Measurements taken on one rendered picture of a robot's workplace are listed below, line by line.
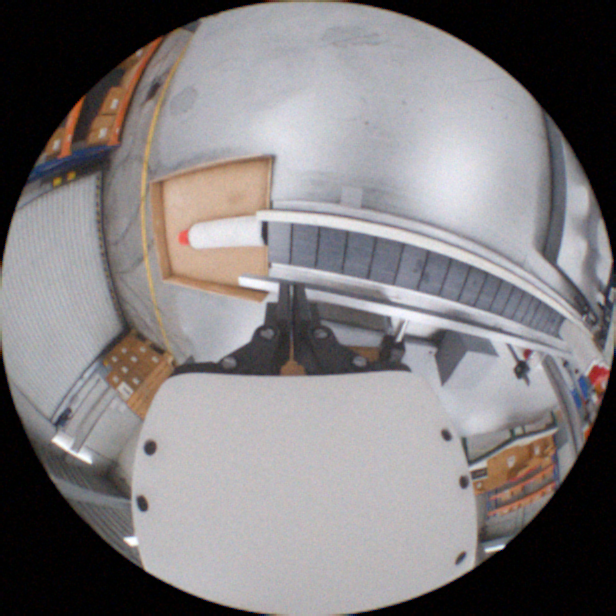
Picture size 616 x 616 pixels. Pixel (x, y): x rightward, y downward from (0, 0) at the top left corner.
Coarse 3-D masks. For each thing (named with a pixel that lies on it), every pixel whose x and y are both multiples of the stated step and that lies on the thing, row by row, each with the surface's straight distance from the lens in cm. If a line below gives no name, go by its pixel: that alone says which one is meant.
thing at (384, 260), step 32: (288, 224) 29; (384, 224) 27; (288, 256) 30; (320, 256) 28; (352, 256) 28; (384, 256) 28; (416, 256) 29; (448, 256) 30; (480, 256) 33; (416, 288) 30; (448, 288) 32; (480, 288) 35; (512, 288) 40; (512, 320) 45; (544, 320) 55
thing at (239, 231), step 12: (252, 216) 32; (192, 228) 40; (204, 228) 37; (216, 228) 35; (228, 228) 33; (240, 228) 32; (252, 228) 31; (264, 228) 33; (180, 240) 43; (192, 240) 39; (204, 240) 37; (216, 240) 35; (228, 240) 34; (240, 240) 32; (252, 240) 31; (264, 240) 32
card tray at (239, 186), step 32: (224, 160) 35; (256, 160) 36; (160, 192) 54; (192, 192) 45; (224, 192) 39; (256, 192) 36; (160, 224) 54; (192, 224) 46; (160, 256) 54; (192, 256) 48; (224, 256) 42; (256, 256) 38; (192, 288) 47; (224, 288) 43; (256, 288) 40
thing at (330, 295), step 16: (272, 288) 23; (320, 288) 22; (352, 304) 21; (368, 304) 21; (384, 304) 22; (400, 304) 23; (416, 320) 23; (432, 320) 24; (448, 320) 24; (464, 320) 27; (496, 336) 31; (512, 336) 33; (560, 352) 54
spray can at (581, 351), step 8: (568, 320) 65; (560, 328) 64; (568, 328) 63; (568, 336) 63; (576, 336) 62; (568, 344) 63; (576, 344) 61; (584, 344) 61; (576, 352) 61; (584, 352) 60; (592, 352) 62; (576, 360) 63; (584, 360) 60; (592, 360) 60; (584, 368) 60; (592, 368) 60; (592, 376) 60; (592, 384) 61
